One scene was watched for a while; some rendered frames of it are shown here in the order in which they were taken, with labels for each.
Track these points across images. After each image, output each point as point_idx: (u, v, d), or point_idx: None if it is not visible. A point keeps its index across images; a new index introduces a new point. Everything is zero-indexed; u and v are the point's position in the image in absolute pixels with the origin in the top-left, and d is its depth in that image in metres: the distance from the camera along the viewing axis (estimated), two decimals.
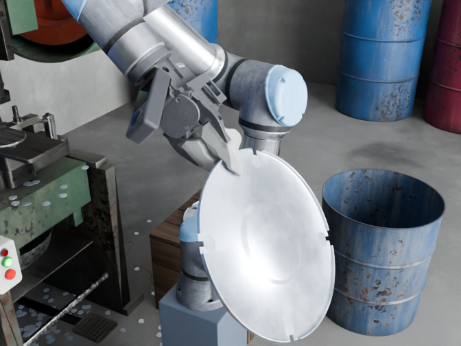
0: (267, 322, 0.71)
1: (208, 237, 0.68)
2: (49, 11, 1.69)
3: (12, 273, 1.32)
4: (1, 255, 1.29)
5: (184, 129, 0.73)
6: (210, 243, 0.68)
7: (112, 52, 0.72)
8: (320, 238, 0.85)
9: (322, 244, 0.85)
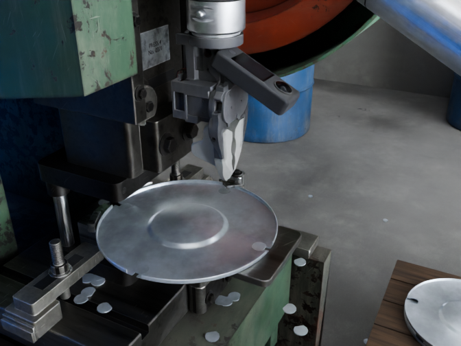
0: (145, 197, 0.91)
1: (228, 191, 0.93)
2: None
3: None
4: None
5: (234, 117, 0.70)
6: (223, 191, 0.93)
7: (239, 5, 0.62)
8: (143, 267, 0.73)
9: (136, 266, 0.74)
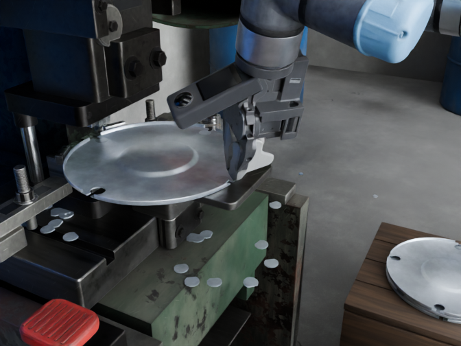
0: (84, 178, 0.76)
1: (105, 138, 0.89)
2: None
3: None
4: None
5: (230, 123, 0.68)
6: (103, 140, 0.88)
7: (239, 23, 0.58)
8: (220, 178, 0.76)
9: (217, 181, 0.75)
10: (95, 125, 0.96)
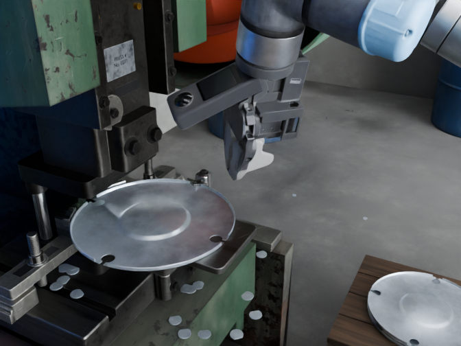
0: (196, 249, 0.84)
1: None
2: None
3: None
4: None
5: (230, 123, 0.68)
6: None
7: (239, 24, 0.58)
8: (189, 189, 1.01)
9: (194, 190, 1.01)
10: None
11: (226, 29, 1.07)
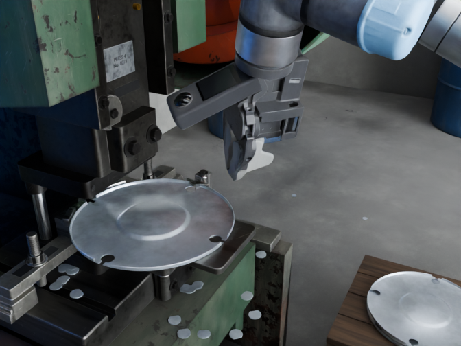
0: (205, 196, 0.99)
1: None
2: None
3: None
4: None
5: (230, 123, 0.68)
6: None
7: (238, 23, 0.58)
8: (99, 203, 0.97)
9: (102, 200, 0.98)
10: None
11: None
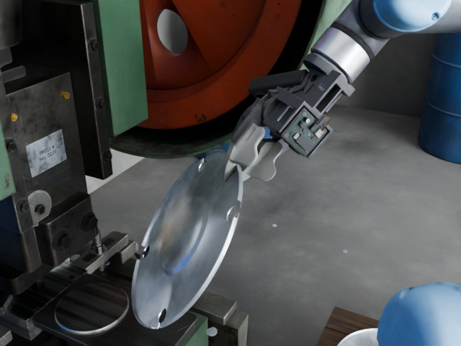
0: (214, 164, 0.81)
1: None
2: None
3: None
4: None
5: None
6: None
7: None
8: None
9: None
10: None
11: None
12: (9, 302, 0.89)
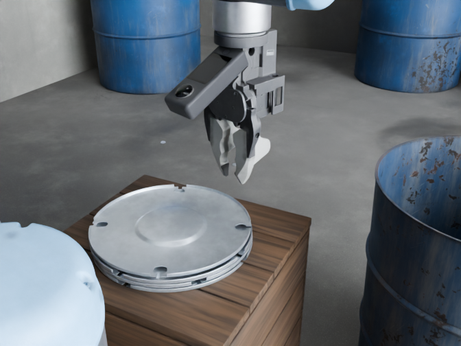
0: (232, 240, 0.89)
1: None
2: None
3: None
4: None
5: (223, 115, 0.70)
6: None
7: (216, 5, 0.63)
8: None
9: None
10: None
11: None
12: None
